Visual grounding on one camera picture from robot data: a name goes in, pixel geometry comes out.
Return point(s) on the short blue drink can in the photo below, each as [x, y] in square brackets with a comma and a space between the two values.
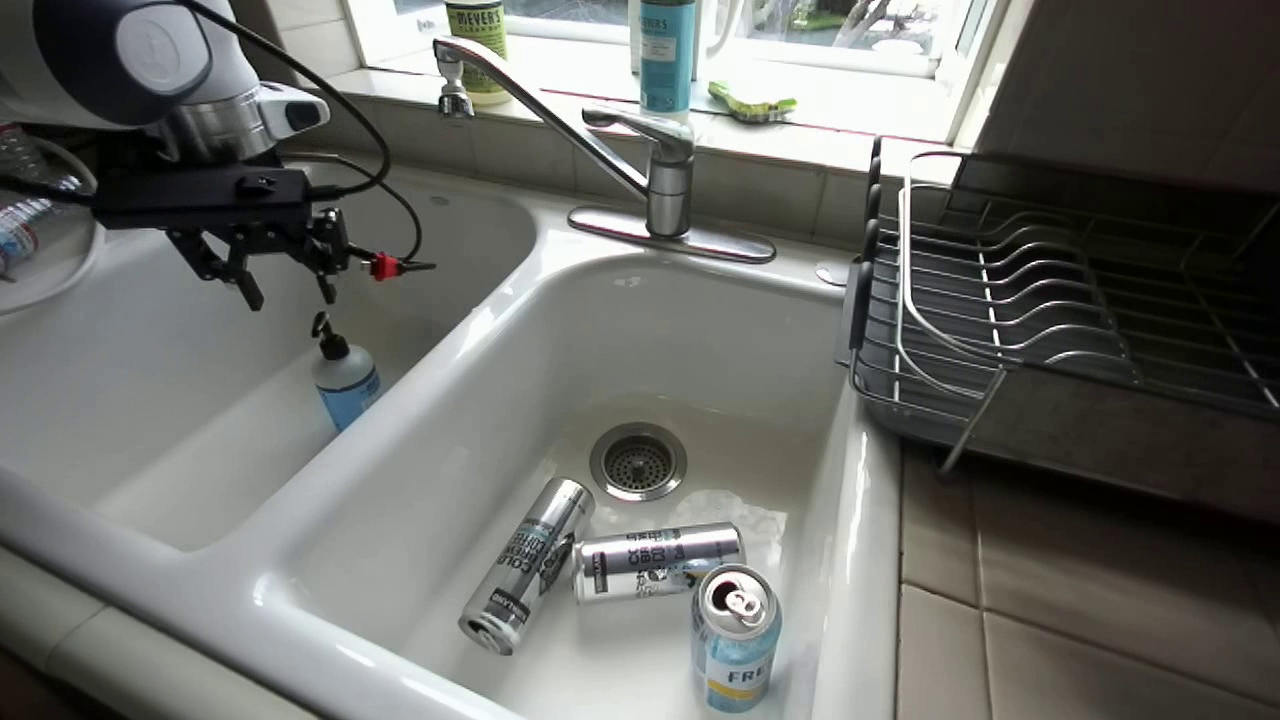
[736, 655]

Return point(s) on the green label spray bottle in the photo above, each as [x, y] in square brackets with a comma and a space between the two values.
[477, 42]

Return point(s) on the slim silver can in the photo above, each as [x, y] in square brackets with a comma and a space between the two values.
[524, 564]
[655, 563]

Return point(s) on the chrome sink faucet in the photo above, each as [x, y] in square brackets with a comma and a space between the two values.
[666, 184]

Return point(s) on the teal label pump bottle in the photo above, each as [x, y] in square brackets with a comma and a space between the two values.
[666, 54]

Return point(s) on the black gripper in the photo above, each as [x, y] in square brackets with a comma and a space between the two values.
[267, 244]

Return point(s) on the white window frame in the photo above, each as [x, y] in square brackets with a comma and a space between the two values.
[853, 93]

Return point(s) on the blue label pump bottle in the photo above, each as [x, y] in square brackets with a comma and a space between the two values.
[348, 386]

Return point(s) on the white tube with print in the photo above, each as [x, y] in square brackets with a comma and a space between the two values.
[18, 232]

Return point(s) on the black bag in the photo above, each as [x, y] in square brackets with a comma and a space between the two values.
[66, 144]

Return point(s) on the metal drain strainer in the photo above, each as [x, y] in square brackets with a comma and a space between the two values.
[639, 462]

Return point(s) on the white double basin sink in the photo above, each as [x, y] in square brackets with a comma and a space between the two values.
[403, 465]

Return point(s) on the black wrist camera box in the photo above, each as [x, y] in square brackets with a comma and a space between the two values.
[202, 197]

